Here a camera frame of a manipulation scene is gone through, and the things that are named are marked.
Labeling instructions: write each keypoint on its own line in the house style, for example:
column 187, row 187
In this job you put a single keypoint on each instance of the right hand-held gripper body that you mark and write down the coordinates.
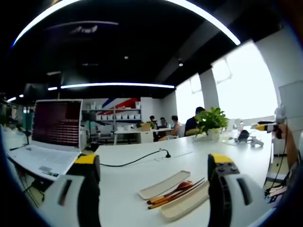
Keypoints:
column 280, row 114

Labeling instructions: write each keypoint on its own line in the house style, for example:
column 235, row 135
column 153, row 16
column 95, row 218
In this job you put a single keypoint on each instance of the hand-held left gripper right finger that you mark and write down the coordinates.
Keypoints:
column 236, row 203

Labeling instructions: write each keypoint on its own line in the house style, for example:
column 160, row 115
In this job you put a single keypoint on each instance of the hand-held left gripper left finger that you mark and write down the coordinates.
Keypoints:
column 71, row 203

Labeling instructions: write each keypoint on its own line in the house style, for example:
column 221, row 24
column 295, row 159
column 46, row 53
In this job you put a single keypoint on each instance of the wooden chopstick utensil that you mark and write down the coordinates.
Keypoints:
column 187, row 192
column 189, row 186

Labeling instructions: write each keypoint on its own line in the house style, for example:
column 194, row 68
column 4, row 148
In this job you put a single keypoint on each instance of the wooden spoon utensil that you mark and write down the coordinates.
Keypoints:
column 185, row 184

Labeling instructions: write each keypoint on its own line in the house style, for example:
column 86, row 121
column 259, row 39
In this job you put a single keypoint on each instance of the beige cutlery case base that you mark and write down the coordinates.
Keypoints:
column 182, row 208

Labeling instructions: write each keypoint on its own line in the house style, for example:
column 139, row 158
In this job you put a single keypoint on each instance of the beige cutlery case lid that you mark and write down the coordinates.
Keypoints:
column 163, row 185

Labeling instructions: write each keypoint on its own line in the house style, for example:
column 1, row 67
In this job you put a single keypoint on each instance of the person's right hand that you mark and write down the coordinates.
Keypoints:
column 278, row 131

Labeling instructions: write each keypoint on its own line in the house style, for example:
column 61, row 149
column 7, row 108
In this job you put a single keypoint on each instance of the white handheld controller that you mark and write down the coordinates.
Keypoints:
column 256, row 142

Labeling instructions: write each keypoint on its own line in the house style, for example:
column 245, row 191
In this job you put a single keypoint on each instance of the black round device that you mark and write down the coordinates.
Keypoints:
column 243, row 136

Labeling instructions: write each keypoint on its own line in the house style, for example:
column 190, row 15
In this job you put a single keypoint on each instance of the green plant in white pot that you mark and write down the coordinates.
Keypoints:
column 211, row 121

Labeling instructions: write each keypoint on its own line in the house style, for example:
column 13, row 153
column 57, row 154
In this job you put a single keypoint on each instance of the grey office chair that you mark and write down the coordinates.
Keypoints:
column 104, row 133

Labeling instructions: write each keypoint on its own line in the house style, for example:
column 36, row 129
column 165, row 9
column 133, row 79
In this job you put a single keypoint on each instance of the white laptop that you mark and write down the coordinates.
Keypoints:
column 56, row 123

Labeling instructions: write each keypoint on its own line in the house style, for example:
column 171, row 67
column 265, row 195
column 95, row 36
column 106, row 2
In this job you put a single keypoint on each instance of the white background desk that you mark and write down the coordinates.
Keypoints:
column 142, row 134

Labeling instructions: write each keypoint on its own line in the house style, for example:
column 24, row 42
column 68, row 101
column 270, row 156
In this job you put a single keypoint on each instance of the shelf with white bins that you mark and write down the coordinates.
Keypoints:
column 113, row 113

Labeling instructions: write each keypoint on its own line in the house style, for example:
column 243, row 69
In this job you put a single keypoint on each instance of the cardboard box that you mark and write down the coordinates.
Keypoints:
column 145, row 127

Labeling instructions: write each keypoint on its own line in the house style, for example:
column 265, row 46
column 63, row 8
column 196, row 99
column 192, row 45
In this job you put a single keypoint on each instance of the long ceiling light strip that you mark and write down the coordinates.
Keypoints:
column 118, row 85

